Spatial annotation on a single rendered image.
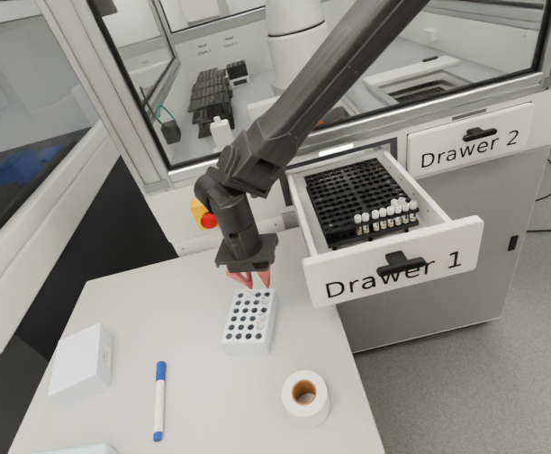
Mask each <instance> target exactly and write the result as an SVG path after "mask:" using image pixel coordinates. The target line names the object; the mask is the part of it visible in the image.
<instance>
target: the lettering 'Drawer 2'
mask: <svg viewBox="0 0 551 454"><path fill-rule="evenodd" d="M512 132H516V135H515V136H514V138H513V139H512V140H511V141H510V142H509V143H508V144H507V146H509V145H512V144H515V143H516V142H513V143H511V142H512V141H513V140H514V139H515V138H516V137H517V136H518V134H519V131H517V130H515V131H512ZM512 132H510V133H509V134H511V133H512ZM483 143H485V144H486V146H482V147H480V145H481V144H483ZM474 145H475V144H474ZM474 145H473V147H472V149H471V152H470V150H469V146H466V148H465V152H464V154H463V150H462V148H460V151H461V156H462V158H463V157H464V156H465V153H466V150H468V155H469V156H471V154H472V152H473V149H474ZM484 147H488V142H487V141H483V142H481V143H480V144H479V145H478V147H477V151H478V152H479V153H482V152H485V151H487V150H483V151H479V149H480V148H484ZM451 151H454V152H455V153H453V154H450V155H448V156H447V161H451V160H452V159H456V151H455V150H450V151H448V152H447V153H449V152H451ZM426 155H431V156H432V161H431V163H430V164H428V165H427V166H424V156H426ZM452 155H454V157H453V158H452V159H448V157H449V156H452ZM434 159H435V156H434V154H433V153H427V154H423V155H422V164H421V168H425V167H428V166H430V165H431V164H432V163H433V162H434Z"/></svg>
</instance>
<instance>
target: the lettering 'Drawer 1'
mask: <svg viewBox="0 0 551 454"><path fill-rule="evenodd" d="M454 254H455V259H454V266H450V267H448V268H454V267H458V266H461V264H456V263H457V256H458V251H456V252H453V253H450V255H449V256H451V255H454ZM431 263H435V260H433V261H431V262H430V263H429V264H431ZM429 264H428V262H427V263H426V265H425V275H426V274H428V266H429ZM408 271H409V270H408ZM408 271H405V276H406V277H407V278H412V277H417V276H418V275H419V274H418V275H415V276H409V275H408V274H409V273H412V272H416V271H420V268H417V270H413V271H410V272H408ZM400 273H401V272H400ZM400 273H397V276H396V278H395V277H394V275H393V274H392V275H391V276H392V278H393V281H394V282H396V281H397V280H398V277H399V275H400ZM389 277H390V275H389V276H387V279H386V281H385V279H384V277H381V278H382V280H383V282H384V284H387V283H388V280H389ZM368 278H371V279H373V280H371V281H367V282H365V283H364V284H363V285H362V287H363V288H364V289H368V288H371V287H375V278H374V277H366V278H363V281H364V280H366V279H368ZM355 282H359V281H358V280H355V281H353V282H352V281H351V282H349V286H350V293H353V284H354V283H355ZM371 282H373V284H372V285H371V286H369V287H365V284H367V283H371ZM333 284H340V285H341V291H340V293H338V294H336V295H330V288H329V285H333ZM325 285H326V289H327V294H328V298H331V297H334V296H338V295H341V294H342V293H343V292H344V290H345V287H344V284H343V283H341V282H332V283H328V284H325Z"/></svg>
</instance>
